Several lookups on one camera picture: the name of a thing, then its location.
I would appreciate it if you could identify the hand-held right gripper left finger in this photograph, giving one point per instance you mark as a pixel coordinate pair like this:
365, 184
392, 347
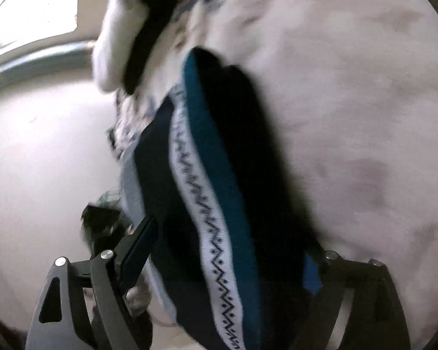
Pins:
131, 259

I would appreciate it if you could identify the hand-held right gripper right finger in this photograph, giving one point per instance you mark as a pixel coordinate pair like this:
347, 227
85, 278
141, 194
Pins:
312, 273

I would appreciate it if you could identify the navy teal patterned garment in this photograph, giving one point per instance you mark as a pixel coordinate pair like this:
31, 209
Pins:
219, 197

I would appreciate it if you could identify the black object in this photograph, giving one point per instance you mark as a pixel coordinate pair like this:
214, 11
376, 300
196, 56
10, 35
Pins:
102, 226

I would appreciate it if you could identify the white floral blanket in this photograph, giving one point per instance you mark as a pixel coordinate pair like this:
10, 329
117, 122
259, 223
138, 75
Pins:
350, 116

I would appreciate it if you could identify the dark cloth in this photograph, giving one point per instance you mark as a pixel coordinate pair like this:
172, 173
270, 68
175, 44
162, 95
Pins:
151, 32

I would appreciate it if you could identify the window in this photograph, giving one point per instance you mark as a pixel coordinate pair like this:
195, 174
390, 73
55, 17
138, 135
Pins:
29, 11

